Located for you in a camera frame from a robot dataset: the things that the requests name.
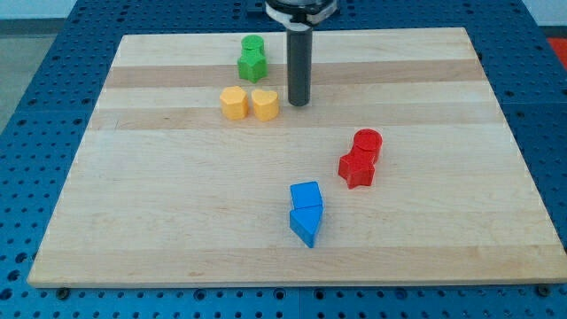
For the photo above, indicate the yellow pentagon block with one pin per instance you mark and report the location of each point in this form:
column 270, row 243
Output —
column 234, row 103

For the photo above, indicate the blue cube block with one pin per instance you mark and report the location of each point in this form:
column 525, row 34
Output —
column 305, row 195

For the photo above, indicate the red cylinder block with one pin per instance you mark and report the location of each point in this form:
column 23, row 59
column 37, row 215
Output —
column 367, row 144

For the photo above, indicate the yellow heart block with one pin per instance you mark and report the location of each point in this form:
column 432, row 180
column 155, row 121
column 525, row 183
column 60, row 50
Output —
column 265, row 104

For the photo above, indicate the wooden board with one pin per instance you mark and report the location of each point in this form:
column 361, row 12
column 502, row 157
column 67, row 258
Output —
column 164, row 191

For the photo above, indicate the blue triangle block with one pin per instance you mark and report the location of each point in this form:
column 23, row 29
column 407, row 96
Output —
column 305, row 223

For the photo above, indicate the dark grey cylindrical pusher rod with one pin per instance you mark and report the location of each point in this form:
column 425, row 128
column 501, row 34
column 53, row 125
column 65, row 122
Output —
column 299, row 62

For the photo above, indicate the green cylinder block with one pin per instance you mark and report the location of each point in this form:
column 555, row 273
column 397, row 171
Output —
column 252, row 44

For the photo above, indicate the red star block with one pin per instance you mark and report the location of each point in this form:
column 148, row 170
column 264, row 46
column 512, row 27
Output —
column 357, row 168

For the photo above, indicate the green star block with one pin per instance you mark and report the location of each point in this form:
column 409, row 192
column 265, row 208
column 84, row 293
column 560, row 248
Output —
column 252, row 65

